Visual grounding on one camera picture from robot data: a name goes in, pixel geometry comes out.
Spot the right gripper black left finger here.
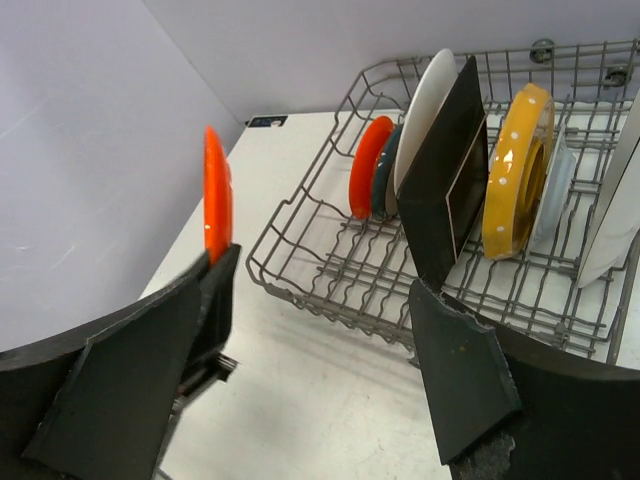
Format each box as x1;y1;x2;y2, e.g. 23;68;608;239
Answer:
1;256;208;479

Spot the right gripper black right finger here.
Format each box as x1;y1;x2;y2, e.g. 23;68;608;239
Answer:
409;280;639;479

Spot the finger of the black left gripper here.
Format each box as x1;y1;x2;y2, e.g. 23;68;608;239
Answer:
174;243;241;400

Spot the orange round plate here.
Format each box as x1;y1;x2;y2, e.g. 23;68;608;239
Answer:
203;125;233;264
348;115;394;219

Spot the white rectangular plate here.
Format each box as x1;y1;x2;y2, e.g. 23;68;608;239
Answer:
576;99;639;288

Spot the green square glazed plate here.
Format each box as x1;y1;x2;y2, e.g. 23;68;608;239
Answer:
399;55;489;292

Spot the light blue round plate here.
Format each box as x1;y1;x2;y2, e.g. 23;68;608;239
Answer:
527;123;577;251

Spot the yellow polka dot plate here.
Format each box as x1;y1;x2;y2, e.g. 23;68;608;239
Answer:
482;83;555;260

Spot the dark teal round plate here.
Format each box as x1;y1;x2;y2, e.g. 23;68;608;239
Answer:
371;124;403;221

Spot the white plate striped rim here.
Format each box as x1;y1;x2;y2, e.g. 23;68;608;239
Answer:
394;48;458;197

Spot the black label back left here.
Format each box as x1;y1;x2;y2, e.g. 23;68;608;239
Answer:
245;115;288;128

